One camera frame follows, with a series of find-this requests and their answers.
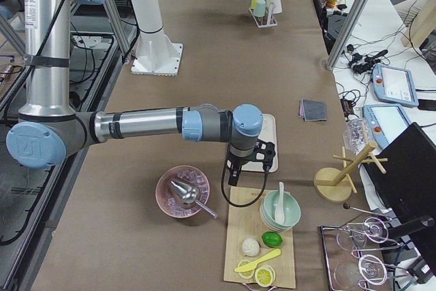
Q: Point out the clear textured glass cup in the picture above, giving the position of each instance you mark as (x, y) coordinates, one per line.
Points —
(353, 136)

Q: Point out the white camera pole base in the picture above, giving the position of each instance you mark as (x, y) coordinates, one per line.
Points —
(155, 53)

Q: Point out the pink cup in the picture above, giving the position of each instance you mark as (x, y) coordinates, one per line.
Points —
(277, 7)

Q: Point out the black wire glass rack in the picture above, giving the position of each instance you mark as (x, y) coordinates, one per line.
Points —
(375, 252)

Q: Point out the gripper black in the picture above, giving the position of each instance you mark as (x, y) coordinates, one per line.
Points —
(237, 161)

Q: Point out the pink bowl with ice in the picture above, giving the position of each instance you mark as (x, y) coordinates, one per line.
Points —
(169, 203)

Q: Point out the teach pendant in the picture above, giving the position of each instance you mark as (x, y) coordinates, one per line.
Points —
(394, 85)
(386, 121)

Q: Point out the white ceramic spoon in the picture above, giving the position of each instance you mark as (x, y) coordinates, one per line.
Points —
(279, 210)

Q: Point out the metal ice scoop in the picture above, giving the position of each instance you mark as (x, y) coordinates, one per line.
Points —
(188, 194)

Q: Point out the aluminium frame post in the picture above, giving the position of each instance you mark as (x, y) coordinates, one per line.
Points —
(345, 33)

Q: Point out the yellow plastic knife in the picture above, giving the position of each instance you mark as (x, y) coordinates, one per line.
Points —
(252, 265)

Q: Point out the green cup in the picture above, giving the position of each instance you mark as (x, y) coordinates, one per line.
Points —
(259, 9)

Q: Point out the wooden mug tree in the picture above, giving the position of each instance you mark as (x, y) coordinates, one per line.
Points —
(336, 185)

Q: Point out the folded grey cloth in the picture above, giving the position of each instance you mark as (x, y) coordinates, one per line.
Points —
(311, 110)

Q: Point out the white steamed bun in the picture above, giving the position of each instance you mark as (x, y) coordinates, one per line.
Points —
(250, 247)

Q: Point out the black monitor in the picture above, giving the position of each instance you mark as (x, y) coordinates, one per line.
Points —
(408, 188)

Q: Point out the white wire cup rack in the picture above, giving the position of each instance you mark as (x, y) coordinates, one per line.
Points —
(269, 20)

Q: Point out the teach pendant near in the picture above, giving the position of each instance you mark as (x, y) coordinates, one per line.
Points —
(386, 121)

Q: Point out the teach pendant far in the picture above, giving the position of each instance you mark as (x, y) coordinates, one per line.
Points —
(394, 85)

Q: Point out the lemon slice front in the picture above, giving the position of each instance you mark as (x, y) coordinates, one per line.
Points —
(265, 276)

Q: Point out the green lime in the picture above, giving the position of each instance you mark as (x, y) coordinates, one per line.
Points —
(272, 239)

